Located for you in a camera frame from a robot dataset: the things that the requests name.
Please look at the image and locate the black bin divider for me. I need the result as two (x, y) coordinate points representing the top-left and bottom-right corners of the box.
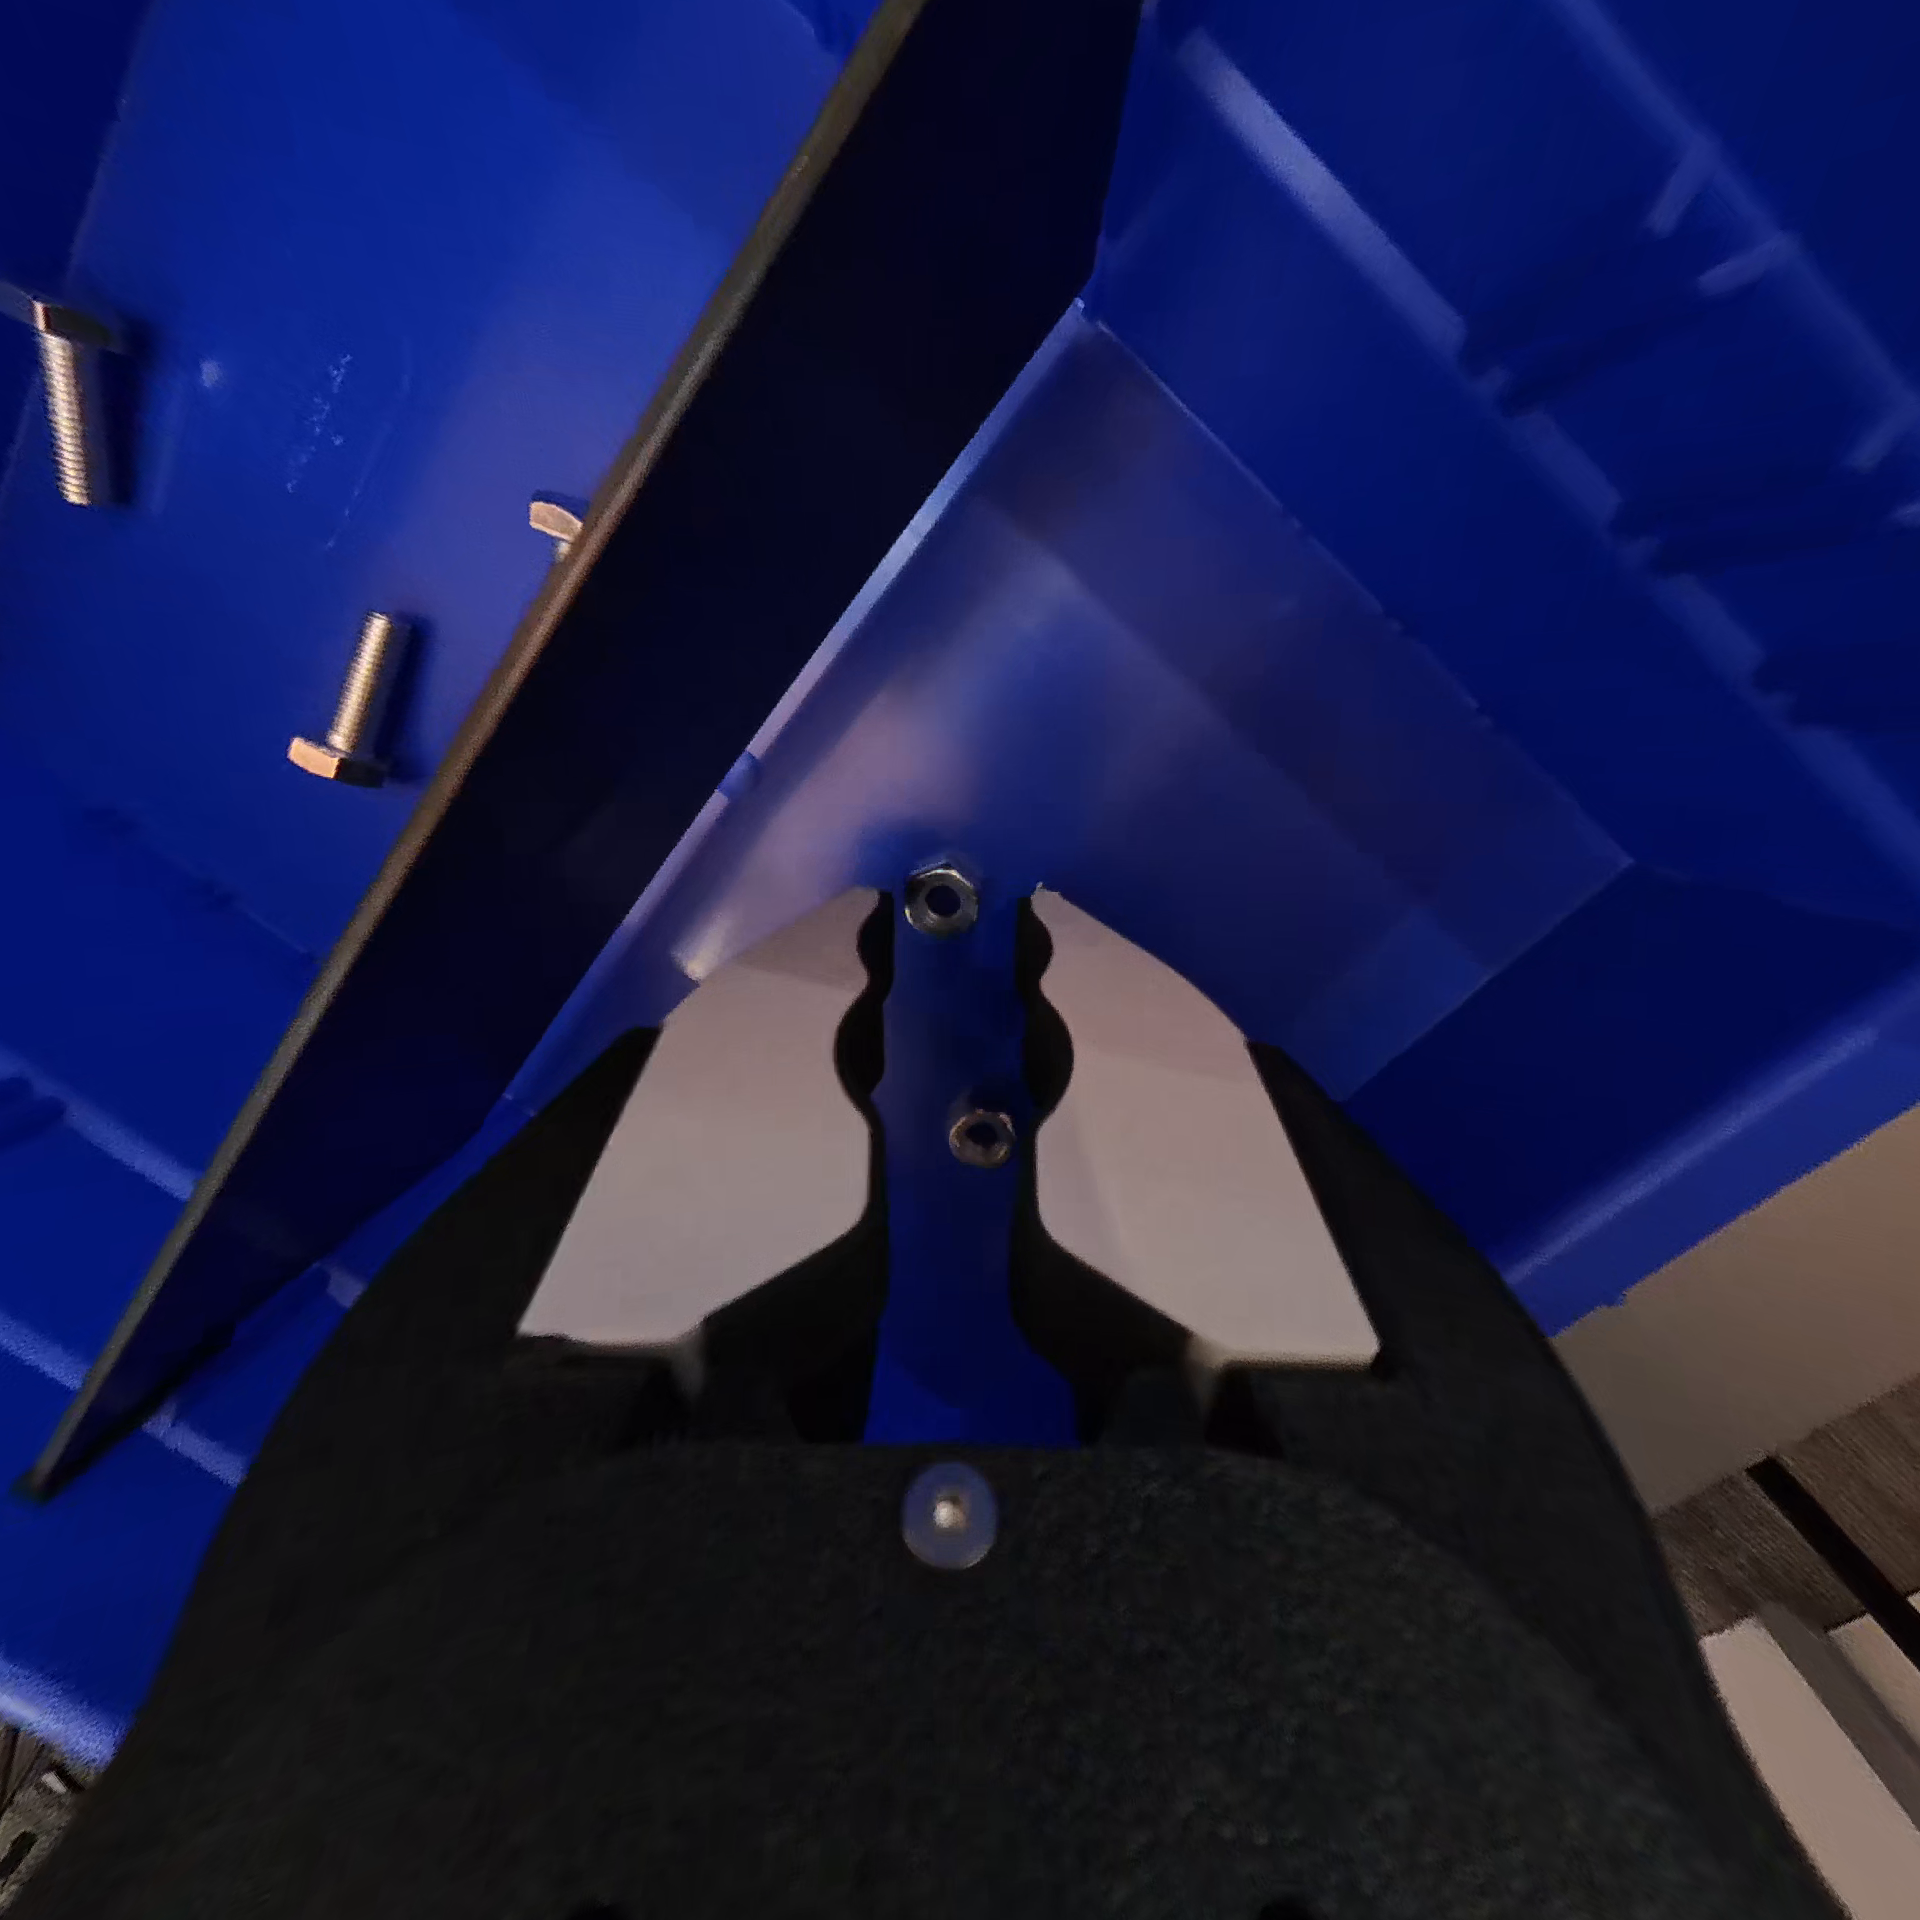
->
(16, 0), (1148, 1507)

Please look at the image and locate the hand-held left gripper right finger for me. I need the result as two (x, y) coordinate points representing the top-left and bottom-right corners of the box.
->
(1009, 890), (1380, 1401)

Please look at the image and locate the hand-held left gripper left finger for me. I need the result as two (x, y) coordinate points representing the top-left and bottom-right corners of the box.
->
(512, 885), (898, 1390)

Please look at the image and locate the blue plastic parts bin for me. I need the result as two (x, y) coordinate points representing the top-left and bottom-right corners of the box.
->
(0, 0), (1920, 1773)

